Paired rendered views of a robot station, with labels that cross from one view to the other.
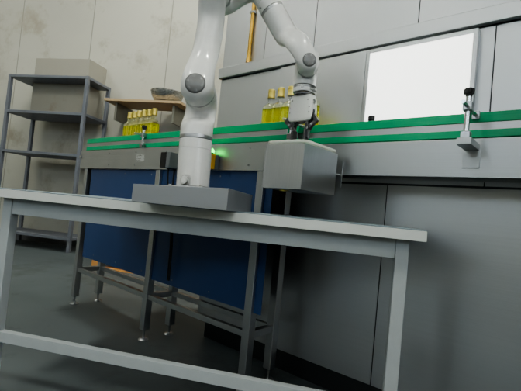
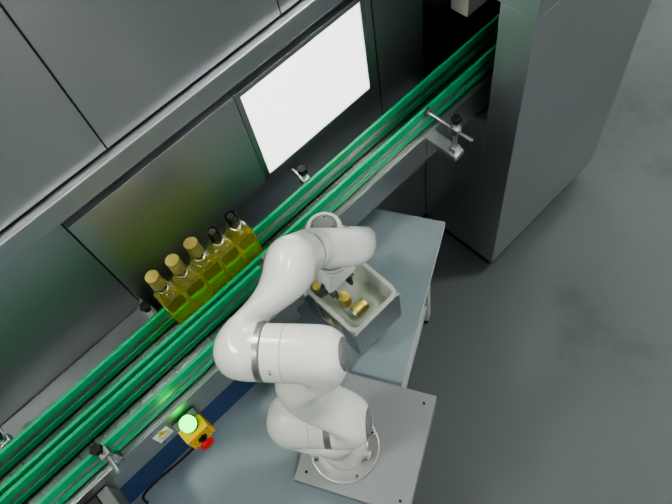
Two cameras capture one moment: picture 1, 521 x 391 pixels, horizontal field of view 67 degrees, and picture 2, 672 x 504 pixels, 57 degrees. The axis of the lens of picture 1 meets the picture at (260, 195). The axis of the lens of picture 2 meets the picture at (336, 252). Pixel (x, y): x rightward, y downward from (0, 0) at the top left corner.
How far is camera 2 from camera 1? 2.22 m
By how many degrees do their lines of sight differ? 83
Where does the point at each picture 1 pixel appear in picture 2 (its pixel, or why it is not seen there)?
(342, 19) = (141, 70)
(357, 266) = not seen: hidden behind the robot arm
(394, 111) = (299, 134)
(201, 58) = (346, 408)
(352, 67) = (221, 130)
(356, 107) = (252, 166)
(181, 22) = not seen: outside the picture
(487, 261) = not seen: hidden behind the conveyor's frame
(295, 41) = (368, 251)
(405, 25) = (264, 24)
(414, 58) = (303, 66)
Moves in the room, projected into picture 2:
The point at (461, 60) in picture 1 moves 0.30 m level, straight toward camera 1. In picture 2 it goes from (353, 38) to (458, 73)
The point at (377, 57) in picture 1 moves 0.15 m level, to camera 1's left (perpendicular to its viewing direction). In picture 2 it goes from (253, 95) to (243, 146)
